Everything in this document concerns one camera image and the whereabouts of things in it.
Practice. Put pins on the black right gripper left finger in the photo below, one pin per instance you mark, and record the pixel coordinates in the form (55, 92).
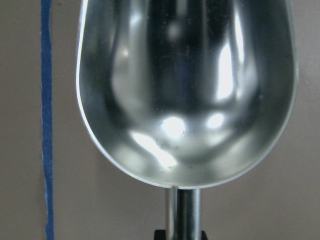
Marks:
(159, 234)

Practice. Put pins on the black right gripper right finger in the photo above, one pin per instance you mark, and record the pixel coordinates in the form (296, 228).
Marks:
(203, 235)

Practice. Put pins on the silver metal ice scoop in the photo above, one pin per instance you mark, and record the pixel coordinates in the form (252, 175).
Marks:
(185, 94)

